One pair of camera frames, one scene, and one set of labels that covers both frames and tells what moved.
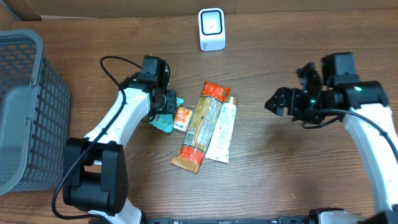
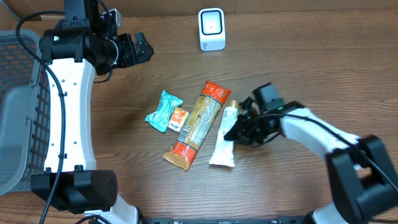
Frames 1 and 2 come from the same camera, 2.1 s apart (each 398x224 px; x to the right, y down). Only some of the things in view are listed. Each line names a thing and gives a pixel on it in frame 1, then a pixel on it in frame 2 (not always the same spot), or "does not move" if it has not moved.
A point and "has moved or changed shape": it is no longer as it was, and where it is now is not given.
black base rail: x=278 y=220 does not move
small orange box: x=182 y=119 has moved or changed shape
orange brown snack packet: x=200 y=127 has moved or changed shape
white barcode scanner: x=211 y=29 does not move
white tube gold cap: x=220 y=143 has moved or changed shape
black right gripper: x=282 y=96 → x=242 y=132
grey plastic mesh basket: x=35 y=106 does not move
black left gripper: x=172 y=94 → x=132 y=52
